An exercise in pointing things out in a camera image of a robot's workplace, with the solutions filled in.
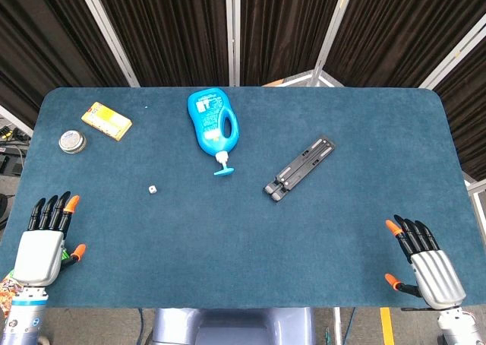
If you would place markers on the blue pump lotion bottle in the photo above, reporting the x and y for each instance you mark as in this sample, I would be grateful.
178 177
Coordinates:
213 124

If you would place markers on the blue felt table cover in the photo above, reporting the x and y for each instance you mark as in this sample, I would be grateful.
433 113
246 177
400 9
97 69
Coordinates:
243 216

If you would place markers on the black folding stand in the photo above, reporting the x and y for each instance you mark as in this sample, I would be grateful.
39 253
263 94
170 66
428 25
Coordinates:
300 168

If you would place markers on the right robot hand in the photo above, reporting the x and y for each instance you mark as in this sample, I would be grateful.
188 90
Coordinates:
436 273

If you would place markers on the yellow rectangular box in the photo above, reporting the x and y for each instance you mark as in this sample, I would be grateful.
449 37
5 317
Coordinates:
106 121

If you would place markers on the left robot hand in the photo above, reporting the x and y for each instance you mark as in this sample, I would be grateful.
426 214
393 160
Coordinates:
40 255

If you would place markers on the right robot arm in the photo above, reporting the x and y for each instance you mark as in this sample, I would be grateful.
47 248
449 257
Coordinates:
457 325

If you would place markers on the round silver tin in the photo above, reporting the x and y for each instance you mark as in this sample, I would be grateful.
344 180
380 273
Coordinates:
72 141

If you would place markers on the small white die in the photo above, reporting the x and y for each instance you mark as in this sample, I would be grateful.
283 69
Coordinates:
152 189

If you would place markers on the black folding screen curtain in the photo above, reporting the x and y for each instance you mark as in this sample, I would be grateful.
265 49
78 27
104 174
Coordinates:
243 29

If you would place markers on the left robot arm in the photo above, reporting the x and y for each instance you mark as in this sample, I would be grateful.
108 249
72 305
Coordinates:
23 314

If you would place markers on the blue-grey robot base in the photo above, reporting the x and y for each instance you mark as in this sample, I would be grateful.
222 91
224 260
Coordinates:
232 326

